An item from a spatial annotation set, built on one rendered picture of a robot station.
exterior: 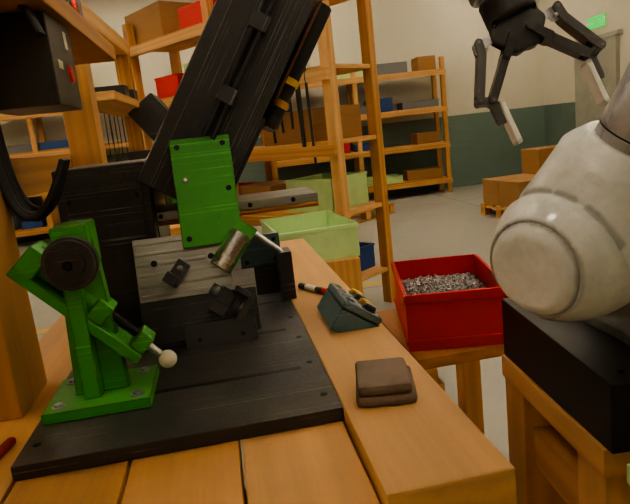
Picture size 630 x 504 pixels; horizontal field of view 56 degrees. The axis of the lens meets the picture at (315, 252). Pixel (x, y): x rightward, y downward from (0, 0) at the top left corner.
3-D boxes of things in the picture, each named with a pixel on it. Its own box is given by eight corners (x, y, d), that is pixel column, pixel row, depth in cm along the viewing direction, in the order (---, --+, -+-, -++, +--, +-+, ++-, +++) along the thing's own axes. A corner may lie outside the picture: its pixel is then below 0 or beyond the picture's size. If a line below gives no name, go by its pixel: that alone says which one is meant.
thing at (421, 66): (453, 192, 988) (444, 53, 944) (266, 216, 955) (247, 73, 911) (442, 189, 1041) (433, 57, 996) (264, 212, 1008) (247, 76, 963)
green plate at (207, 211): (243, 244, 121) (228, 144, 123) (243, 240, 113) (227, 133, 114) (186, 251, 120) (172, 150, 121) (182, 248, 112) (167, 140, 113)
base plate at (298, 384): (270, 260, 185) (269, 253, 185) (345, 420, 78) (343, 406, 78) (133, 280, 179) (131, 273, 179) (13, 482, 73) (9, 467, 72)
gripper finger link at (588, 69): (578, 65, 89) (583, 63, 89) (598, 107, 89) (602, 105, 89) (586, 59, 86) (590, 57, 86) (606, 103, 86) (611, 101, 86)
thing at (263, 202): (307, 199, 144) (306, 186, 144) (318, 206, 129) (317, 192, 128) (144, 220, 139) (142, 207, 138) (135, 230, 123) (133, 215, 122)
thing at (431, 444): (308, 279, 209) (304, 237, 206) (523, 592, 64) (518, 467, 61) (269, 285, 207) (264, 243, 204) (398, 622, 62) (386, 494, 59)
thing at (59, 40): (85, 109, 115) (70, 28, 112) (63, 104, 99) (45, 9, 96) (18, 116, 113) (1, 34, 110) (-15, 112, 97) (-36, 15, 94)
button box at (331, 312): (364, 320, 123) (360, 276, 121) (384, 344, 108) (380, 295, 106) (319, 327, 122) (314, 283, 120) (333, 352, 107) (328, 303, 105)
